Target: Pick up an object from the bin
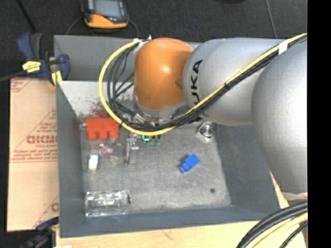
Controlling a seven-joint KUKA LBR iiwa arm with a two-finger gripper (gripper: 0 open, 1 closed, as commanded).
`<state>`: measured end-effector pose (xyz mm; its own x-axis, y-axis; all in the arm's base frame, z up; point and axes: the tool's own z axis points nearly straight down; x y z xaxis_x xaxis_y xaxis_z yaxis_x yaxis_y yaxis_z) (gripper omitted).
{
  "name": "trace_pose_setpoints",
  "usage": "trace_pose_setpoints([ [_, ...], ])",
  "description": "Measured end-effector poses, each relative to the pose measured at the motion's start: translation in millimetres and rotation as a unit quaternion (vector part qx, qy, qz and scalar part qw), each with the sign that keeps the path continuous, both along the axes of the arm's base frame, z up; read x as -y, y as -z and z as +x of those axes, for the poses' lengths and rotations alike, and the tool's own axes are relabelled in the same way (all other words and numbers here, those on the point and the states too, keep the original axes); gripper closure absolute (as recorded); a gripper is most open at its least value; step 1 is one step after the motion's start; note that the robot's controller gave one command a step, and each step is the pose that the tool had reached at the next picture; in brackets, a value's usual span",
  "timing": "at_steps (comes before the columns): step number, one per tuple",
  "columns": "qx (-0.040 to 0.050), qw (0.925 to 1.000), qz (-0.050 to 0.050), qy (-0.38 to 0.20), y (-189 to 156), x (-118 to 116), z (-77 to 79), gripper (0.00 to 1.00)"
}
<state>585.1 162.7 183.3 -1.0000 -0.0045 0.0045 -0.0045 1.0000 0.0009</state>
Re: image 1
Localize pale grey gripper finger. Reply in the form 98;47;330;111
110;136;118;165
125;137;140;166

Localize purple item in clear packet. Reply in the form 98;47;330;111
91;142;122;162

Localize orange-red toy block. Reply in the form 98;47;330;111
85;117;120;141

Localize small white block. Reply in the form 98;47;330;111
87;153;99;172

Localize grey metal bin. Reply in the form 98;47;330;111
53;34;291;238

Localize clear plastic bottle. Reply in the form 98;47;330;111
84;189;132;218

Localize small blue block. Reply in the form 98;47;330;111
178;153;201;174

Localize brown cardboard board red print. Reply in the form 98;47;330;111
6;77;59;233

